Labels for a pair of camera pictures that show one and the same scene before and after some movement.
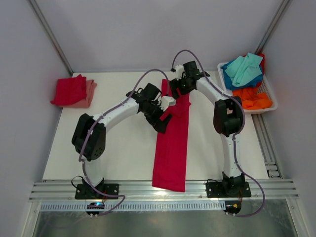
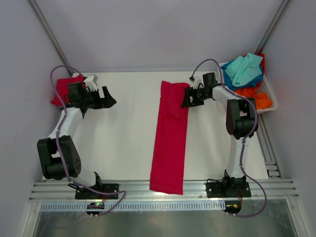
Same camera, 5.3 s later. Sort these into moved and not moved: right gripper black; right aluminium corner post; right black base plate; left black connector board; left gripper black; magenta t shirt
Moved: left gripper black; right gripper black
Not moved: right black base plate; magenta t shirt; left black connector board; right aluminium corner post
